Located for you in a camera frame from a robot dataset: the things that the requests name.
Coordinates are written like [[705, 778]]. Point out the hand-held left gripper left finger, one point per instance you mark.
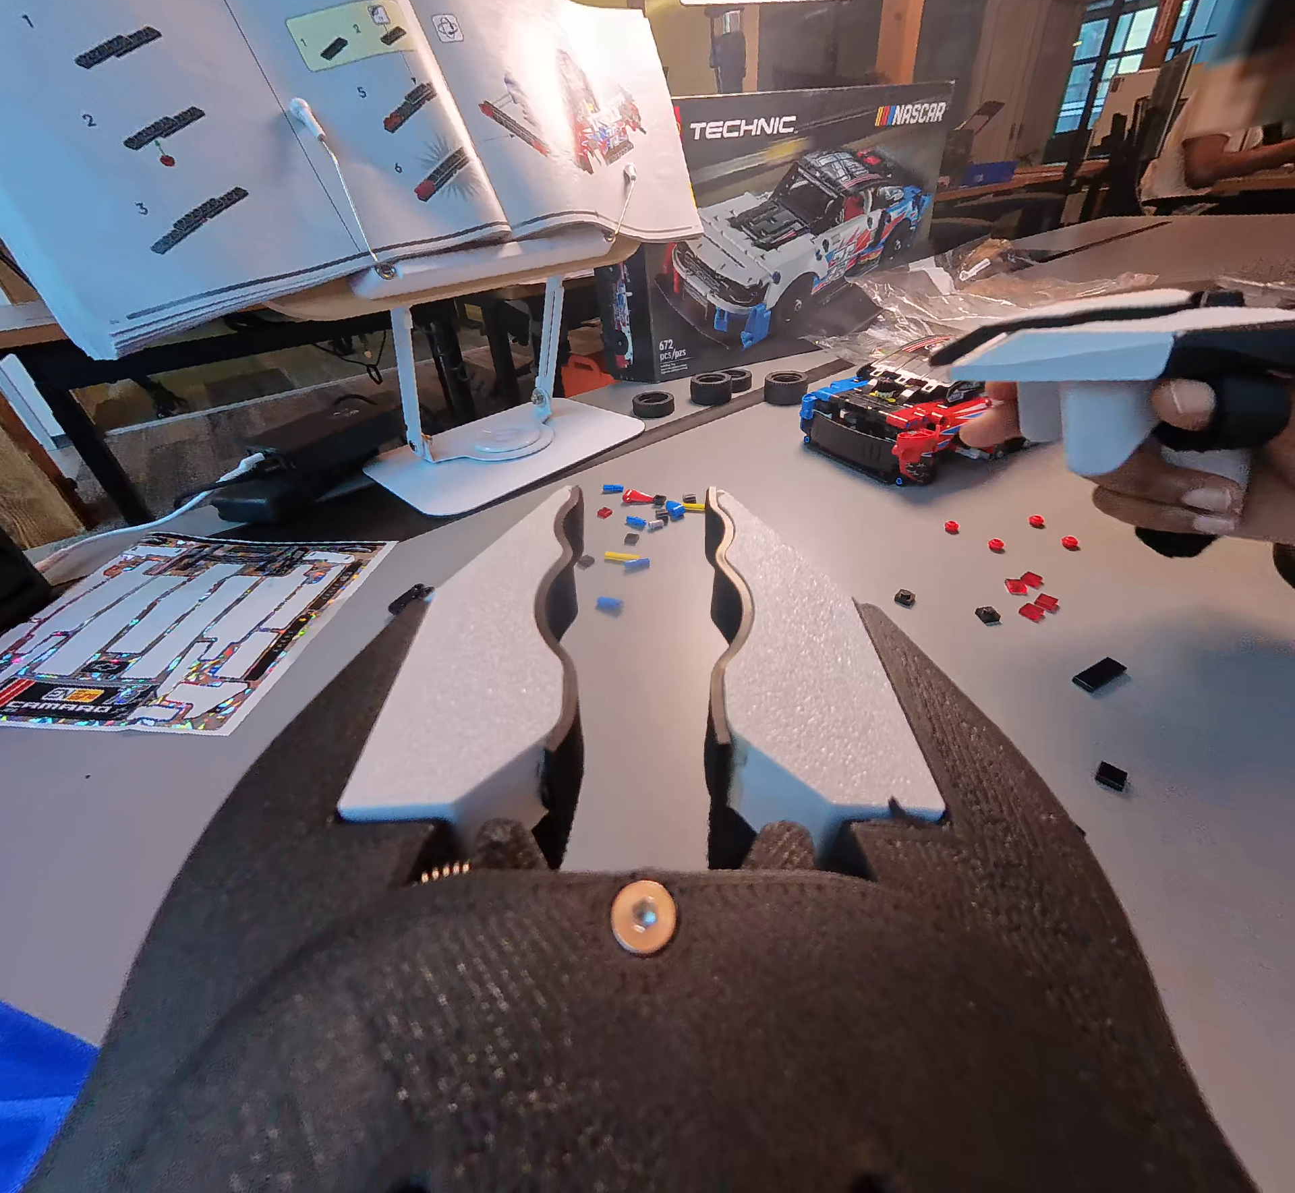
[[455, 707]]

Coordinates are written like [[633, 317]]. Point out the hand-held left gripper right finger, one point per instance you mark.
[[830, 707]]

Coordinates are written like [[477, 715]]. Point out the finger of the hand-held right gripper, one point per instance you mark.
[[1074, 358], [1062, 314]]

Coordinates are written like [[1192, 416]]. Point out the pile of colourful lego pieces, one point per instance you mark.
[[628, 557]]

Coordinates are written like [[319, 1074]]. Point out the black smooth lego tile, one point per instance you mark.
[[1100, 674]]

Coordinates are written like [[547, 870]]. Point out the tiny black lego piece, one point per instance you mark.
[[1112, 776]]

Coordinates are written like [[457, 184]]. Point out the blue bin with pieces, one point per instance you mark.
[[36, 1091]]

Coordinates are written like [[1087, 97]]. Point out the lego instruction booklet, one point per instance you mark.
[[253, 151]]

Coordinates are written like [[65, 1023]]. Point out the black lego connector assembly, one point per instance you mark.
[[412, 597]]

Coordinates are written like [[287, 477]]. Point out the partly built lego car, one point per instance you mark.
[[881, 424]]

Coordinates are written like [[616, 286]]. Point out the black lego set box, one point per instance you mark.
[[811, 200]]

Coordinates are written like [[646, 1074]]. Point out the black rubber lego tire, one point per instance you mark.
[[745, 378], [784, 388], [709, 388], [653, 403]]

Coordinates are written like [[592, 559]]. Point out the clear plastic wrap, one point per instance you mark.
[[992, 271]]

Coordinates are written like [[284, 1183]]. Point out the window with teal frames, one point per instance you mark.
[[1133, 69]]

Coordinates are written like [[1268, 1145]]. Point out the white book stand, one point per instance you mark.
[[528, 444]]

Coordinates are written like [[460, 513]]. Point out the holographic sticker sheet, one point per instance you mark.
[[182, 627]]

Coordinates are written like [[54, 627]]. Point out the black power adapter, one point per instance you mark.
[[304, 464]]

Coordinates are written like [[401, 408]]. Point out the black box device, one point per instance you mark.
[[21, 576]]

